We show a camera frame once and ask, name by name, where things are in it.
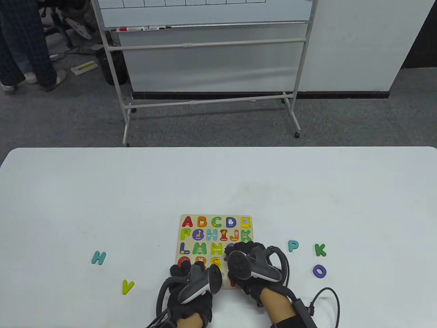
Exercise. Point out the person's right hand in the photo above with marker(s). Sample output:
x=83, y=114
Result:
x=252, y=290

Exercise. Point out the person's left hand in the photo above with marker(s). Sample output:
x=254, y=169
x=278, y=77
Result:
x=194, y=307

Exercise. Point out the teal P-shaped letter block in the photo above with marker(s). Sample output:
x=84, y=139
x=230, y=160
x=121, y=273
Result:
x=293, y=245

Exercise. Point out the purple O-shaped letter block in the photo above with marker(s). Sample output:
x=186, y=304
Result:
x=315, y=271

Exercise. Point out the wooden alphabet puzzle board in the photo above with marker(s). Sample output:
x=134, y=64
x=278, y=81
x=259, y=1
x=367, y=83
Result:
x=205, y=239

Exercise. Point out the yellow-green V-shaped letter block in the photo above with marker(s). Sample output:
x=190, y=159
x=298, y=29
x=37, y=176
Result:
x=127, y=288

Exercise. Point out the green K-shaped letter block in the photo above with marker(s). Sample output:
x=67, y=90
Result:
x=320, y=250

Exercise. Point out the teal H-shaped letter block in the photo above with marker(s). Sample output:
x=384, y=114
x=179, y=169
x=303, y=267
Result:
x=98, y=258

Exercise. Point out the person's left forearm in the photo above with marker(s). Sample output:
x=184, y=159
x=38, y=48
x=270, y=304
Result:
x=189, y=322

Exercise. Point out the grey black left hand controller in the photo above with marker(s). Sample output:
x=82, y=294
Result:
x=198, y=285

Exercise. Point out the grey black hand controller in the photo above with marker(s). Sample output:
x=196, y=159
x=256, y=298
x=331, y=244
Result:
x=252, y=266
x=198, y=285

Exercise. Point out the grey black right hand controller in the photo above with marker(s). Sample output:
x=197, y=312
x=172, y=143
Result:
x=252, y=266

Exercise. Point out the black bin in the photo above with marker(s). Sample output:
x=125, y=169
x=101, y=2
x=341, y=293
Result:
x=117, y=68

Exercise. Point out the yellow white box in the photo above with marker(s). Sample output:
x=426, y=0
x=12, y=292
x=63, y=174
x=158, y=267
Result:
x=84, y=68

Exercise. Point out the black marker pen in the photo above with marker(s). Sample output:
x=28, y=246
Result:
x=157, y=27

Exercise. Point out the whiteboard on metal stand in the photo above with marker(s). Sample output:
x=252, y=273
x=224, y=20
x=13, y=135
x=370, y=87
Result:
x=205, y=13

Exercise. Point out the red marker pen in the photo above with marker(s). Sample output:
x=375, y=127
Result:
x=128, y=29

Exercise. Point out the office chair base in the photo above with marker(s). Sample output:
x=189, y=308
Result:
x=76, y=25

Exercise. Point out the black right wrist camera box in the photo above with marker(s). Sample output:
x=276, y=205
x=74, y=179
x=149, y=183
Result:
x=305, y=314

